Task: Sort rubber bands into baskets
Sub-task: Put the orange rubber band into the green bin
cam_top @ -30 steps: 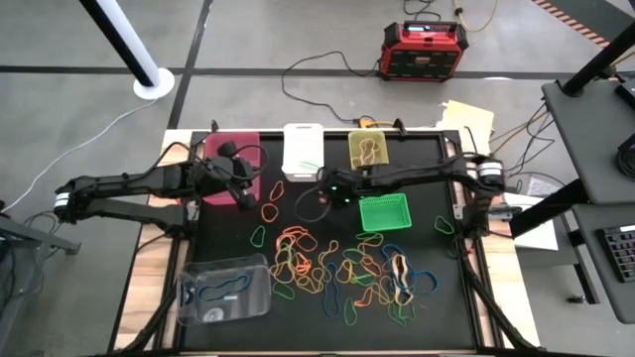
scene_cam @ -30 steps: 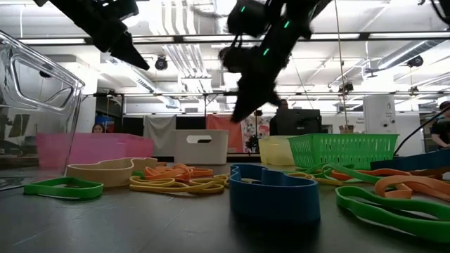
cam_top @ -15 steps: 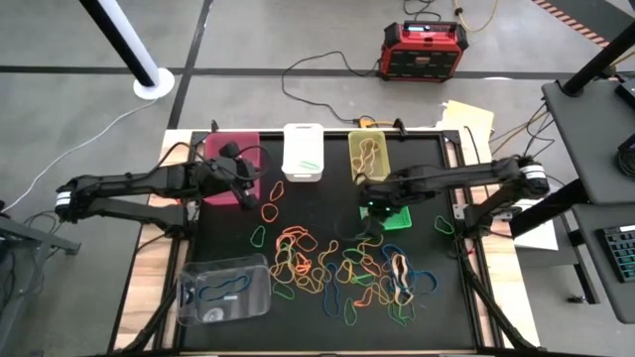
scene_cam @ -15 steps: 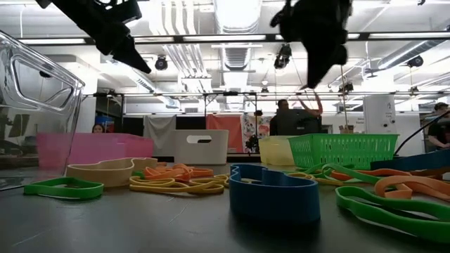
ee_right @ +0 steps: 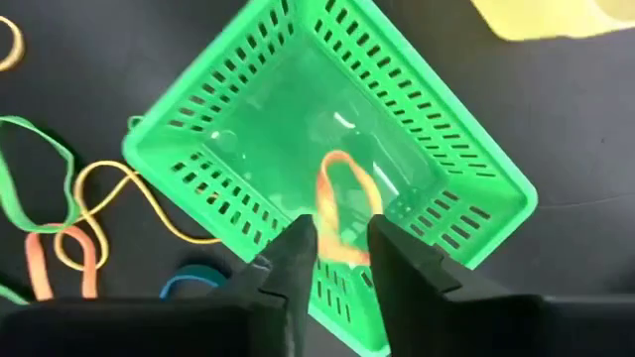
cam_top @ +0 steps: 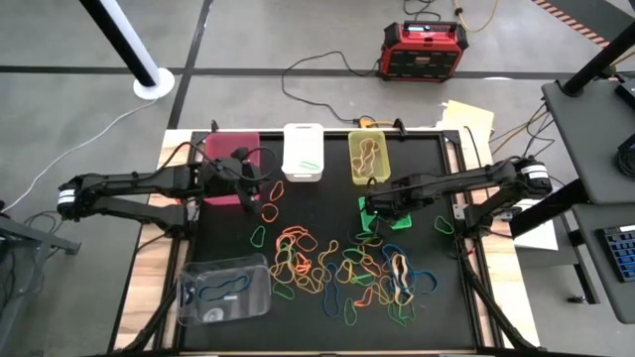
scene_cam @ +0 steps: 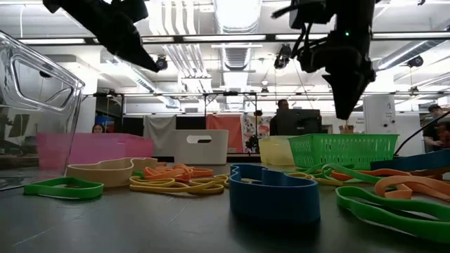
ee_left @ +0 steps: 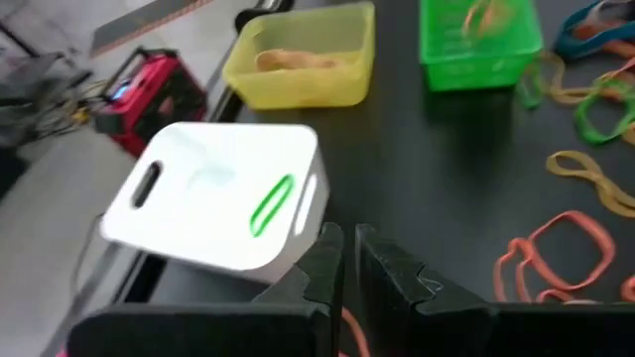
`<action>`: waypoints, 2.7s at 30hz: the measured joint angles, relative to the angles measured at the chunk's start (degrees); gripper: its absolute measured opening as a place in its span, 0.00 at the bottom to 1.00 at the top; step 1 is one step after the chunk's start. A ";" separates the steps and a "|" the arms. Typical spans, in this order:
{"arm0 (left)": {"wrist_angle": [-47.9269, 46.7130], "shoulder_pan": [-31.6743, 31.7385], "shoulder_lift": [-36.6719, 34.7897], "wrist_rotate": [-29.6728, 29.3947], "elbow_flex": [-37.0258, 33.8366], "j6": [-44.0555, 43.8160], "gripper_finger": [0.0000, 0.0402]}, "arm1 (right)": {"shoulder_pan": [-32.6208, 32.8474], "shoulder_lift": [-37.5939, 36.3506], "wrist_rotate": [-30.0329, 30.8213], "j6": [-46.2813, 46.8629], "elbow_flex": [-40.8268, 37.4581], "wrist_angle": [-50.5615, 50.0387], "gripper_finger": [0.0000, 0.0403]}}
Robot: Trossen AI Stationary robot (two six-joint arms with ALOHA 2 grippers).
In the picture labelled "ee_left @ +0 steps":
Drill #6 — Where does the green rubber band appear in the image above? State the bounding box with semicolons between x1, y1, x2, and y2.
573;77;635;147
248;173;297;239
514;62;548;109

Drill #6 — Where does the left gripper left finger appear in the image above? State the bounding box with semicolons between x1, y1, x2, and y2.
65;221;346;357

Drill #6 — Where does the red black power station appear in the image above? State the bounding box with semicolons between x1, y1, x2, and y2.
92;46;209;160

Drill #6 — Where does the blue rubber band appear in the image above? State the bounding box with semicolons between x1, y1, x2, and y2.
552;0;635;61

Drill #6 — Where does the yellow plastic bin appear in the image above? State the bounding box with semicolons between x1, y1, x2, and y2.
220;0;377;111

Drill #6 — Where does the yellow rubber band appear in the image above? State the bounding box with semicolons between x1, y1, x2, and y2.
545;149;635;220
525;49;624;106

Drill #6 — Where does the wide beige rubber band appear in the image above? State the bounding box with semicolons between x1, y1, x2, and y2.
254;48;344;72

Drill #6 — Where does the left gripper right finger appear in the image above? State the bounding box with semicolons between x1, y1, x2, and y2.
353;222;635;357

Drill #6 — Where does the white plastic bin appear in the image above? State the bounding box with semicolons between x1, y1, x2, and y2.
98;120;332;286

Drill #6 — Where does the grey floor equipment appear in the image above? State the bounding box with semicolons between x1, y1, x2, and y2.
0;49;96;148

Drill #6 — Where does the striped floor cable cover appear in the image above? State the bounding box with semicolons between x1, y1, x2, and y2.
90;0;215;57

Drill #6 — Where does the green plastic basket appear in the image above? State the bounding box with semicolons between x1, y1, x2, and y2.
418;0;544;93

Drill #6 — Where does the orange rubber band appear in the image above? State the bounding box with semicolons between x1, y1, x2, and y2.
338;305;372;357
492;209;617;304
459;0;503;37
572;22;635;59

